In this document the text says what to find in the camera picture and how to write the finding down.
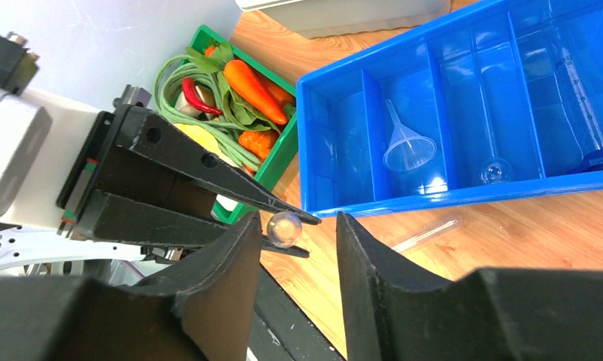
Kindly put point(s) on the grey plastic tub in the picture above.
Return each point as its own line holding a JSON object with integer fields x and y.
{"x": 322, "y": 18}

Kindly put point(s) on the glass dropper rod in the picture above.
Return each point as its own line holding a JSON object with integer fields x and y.
{"x": 428, "y": 232}

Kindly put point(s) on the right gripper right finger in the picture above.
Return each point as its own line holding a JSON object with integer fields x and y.
{"x": 395, "y": 309}

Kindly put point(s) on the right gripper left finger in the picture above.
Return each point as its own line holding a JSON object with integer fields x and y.
{"x": 200, "y": 308}

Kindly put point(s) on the green leafy vegetable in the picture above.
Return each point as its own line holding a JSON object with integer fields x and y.
{"x": 209, "y": 72}

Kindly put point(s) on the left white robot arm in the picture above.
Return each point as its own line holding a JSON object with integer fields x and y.
{"x": 26, "y": 245}

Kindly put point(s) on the red chilli pepper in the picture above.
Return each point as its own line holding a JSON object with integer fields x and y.
{"x": 188, "y": 87}

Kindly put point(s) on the yellow napa cabbage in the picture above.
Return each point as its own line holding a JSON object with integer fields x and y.
{"x": 208, "y": 141}

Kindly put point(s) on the clear glass test tube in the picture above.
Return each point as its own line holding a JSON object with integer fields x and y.
{"x": 284, "y": 230}

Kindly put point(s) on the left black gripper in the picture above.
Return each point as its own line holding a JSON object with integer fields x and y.
{"x": 145, "y": 160}

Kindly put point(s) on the green plastic vegetable tray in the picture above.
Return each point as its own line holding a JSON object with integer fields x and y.
{"x": 286, "y": 146}

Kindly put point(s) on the small orange carrot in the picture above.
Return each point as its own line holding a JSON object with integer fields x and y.
{"x": 259, "y": 143}

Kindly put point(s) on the blue divided plastic tray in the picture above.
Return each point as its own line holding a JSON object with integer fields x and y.
{"x": 429, "y": 75}

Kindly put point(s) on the green long beans bundle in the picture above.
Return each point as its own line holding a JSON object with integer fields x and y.
{"x": 168, "y": 91}

